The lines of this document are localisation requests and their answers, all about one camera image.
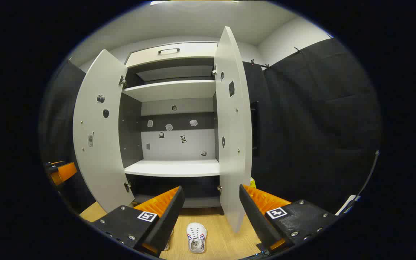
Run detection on white striped shoe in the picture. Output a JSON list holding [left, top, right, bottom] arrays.
[[186, 222, 208, 254], [162, 228, 174, 251]]

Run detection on white strip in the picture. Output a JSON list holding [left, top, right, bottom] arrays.
[[336, 195, 361, 216]]

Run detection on white shoe cabinet door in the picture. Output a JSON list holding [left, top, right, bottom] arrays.
[[73, 49, 135, 213], [213, 26, 253, 234]]

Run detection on black backdrop cloth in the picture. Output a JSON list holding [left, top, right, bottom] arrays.
[[242, 37, 382, 213]]

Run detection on white shoe cabinet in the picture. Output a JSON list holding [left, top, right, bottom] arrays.
[[118, 42, 223, 209]]

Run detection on ceiling light panel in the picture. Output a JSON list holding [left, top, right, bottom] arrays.
[[150, 0, 239, 5]]

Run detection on white cabinet drawer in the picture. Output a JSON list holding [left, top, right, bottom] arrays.
[[126, 42, 218, 68]]

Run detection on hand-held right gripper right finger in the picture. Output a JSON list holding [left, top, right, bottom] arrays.
[[239, 184, 338, 253]]

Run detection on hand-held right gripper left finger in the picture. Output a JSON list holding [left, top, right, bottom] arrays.
[[91, 186, 186, 257]]

